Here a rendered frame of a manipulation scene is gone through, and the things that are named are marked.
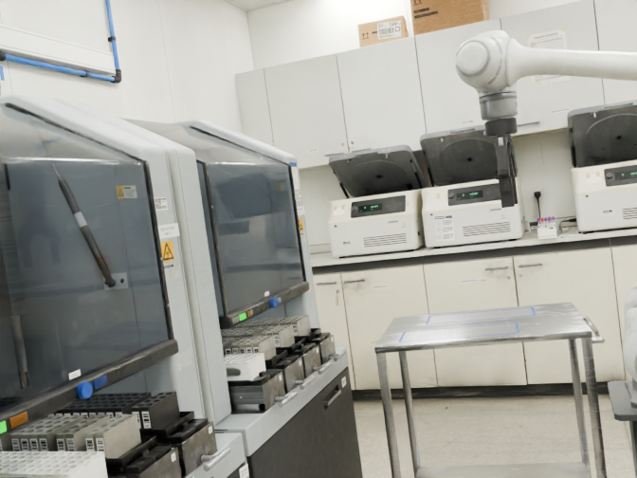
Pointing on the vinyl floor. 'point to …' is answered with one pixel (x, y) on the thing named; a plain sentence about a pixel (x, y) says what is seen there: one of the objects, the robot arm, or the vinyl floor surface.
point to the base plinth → (480, 391)
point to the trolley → (448, 337)
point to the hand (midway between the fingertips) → (509, 201)
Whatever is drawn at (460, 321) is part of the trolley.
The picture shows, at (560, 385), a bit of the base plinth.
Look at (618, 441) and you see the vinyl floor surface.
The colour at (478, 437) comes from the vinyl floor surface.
